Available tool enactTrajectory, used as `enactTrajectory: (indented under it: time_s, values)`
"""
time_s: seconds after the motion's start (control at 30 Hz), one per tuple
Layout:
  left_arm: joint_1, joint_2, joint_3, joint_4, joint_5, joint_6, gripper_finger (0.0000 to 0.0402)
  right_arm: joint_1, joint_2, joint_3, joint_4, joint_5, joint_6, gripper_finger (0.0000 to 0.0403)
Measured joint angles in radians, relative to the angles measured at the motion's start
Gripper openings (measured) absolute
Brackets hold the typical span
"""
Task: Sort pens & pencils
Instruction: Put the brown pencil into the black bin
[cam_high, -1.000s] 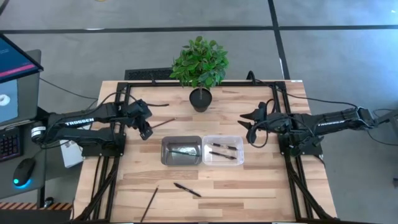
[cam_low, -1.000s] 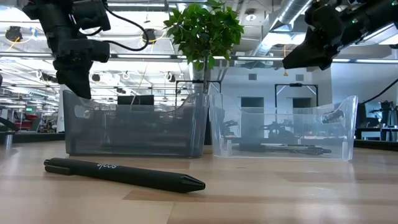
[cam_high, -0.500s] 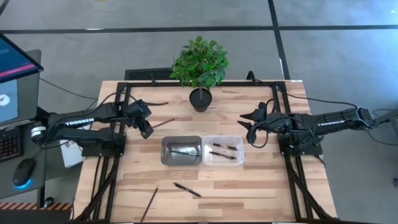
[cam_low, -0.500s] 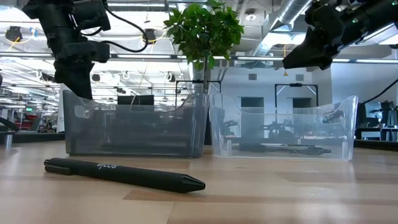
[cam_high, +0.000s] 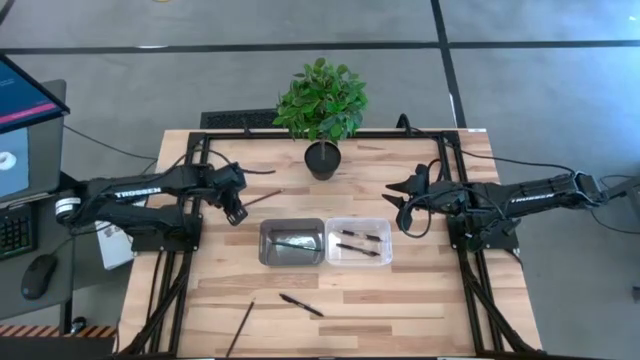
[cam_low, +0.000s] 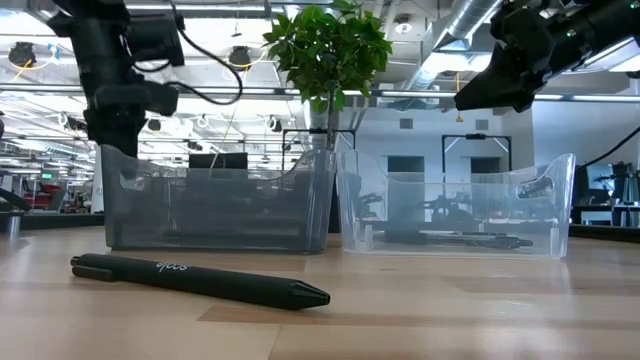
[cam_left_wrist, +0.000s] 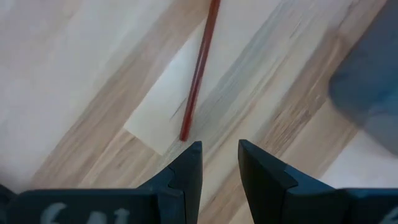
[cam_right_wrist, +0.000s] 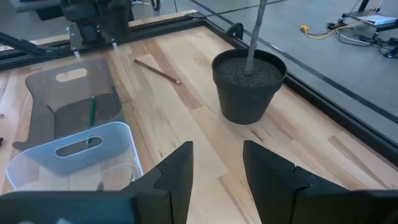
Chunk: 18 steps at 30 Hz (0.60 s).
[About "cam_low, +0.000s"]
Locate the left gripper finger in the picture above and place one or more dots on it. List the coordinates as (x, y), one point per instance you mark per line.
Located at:
(127, 162)

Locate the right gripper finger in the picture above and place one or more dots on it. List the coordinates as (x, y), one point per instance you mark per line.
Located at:
(500, 85)

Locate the smoky grey plastic bin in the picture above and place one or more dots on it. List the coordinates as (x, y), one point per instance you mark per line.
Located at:
(225, 215)

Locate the clear plastic bin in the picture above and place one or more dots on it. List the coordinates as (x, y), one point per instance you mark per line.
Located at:
(500, 200)

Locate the black pen with white logo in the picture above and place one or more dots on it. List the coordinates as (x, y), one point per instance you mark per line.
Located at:
(200, 280)

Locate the black pen with silver accents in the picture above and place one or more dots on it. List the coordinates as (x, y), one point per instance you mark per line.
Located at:
(500, 243)

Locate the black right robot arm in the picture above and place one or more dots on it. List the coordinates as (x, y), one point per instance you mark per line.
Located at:
(600, 30)

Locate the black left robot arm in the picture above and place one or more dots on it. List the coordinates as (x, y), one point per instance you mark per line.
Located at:
(95, 40)

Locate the white pillar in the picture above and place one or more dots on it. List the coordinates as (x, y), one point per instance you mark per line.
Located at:
(97, 185)

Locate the black background monitor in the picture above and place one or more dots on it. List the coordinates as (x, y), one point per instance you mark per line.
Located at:
(217, 161)

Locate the black ceiling fixture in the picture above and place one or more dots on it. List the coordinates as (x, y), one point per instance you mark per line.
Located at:
(240, 56)
(22, 54)

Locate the green artificial plant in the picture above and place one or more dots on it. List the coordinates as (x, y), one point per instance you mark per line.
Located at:
(325, 50)

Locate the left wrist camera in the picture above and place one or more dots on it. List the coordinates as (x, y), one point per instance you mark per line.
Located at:
(162, 100)

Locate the black background workstation frame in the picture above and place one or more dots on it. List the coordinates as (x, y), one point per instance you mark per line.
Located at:
(475, 136)

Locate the silver ventilation duct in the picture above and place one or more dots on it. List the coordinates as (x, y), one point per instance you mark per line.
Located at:
(465, 20)

